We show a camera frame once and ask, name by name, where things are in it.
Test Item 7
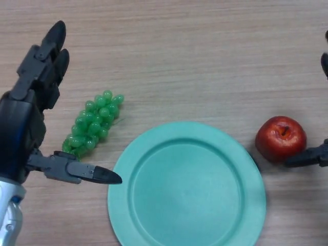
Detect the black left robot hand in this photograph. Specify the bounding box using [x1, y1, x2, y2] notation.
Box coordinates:
[0, 20, 123, 185]

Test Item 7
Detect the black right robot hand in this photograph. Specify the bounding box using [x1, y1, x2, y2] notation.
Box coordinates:
[284, 30, 328, 169]

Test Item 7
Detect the red apple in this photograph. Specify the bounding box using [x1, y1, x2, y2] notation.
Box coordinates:
[255, 115, 308, 162]

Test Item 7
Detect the green round plate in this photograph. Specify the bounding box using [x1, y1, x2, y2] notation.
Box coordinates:
[107, 121, 267, 246]

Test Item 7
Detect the green grape bunch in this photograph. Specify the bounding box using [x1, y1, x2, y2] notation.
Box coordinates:
[61, 89, 125, 162]

